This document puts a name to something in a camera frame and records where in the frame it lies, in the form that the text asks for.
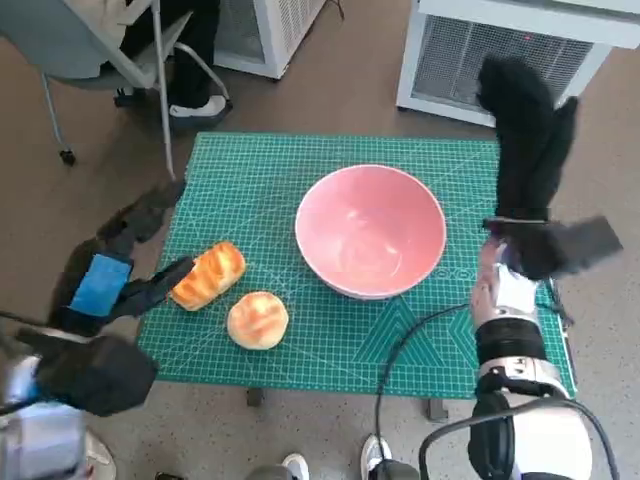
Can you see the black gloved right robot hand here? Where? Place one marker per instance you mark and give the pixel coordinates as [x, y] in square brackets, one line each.
[525, 140]

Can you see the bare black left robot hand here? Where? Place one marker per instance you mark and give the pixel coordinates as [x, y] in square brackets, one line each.
[100, 285]

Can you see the long toy bread loaf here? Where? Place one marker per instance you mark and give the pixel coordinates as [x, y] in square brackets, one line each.
[210, 275]

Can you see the round toy bread bun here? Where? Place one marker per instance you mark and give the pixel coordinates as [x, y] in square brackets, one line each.
[257, 320]

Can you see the pink bowl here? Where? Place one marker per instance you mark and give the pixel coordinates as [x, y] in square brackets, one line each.
[370, 230]

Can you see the large white grille cabinet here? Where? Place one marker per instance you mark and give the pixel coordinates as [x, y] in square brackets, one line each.
[450, 60]

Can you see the white cloth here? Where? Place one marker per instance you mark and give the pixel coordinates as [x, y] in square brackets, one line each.
[100, 460]

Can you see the green cutting mat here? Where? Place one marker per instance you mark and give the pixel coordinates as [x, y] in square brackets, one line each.
[325, 340]

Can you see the grey chair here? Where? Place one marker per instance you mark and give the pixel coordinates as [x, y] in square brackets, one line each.
[75, 50]

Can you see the person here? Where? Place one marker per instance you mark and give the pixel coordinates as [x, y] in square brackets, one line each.
[195, 60]

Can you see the small white grille cabinet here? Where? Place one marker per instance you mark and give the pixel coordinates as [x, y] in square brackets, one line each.
[280, 35]

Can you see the person's white shoe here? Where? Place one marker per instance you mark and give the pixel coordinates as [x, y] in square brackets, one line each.
[376, 452]
[297, 467]

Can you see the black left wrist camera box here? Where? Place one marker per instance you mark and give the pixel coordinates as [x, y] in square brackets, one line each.
[100, 375]

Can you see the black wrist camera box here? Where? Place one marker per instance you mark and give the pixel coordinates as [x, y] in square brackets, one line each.
[575, 245]
[100, 375]

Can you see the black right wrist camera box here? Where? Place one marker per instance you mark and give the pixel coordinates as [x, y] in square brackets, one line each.
[575, 245]

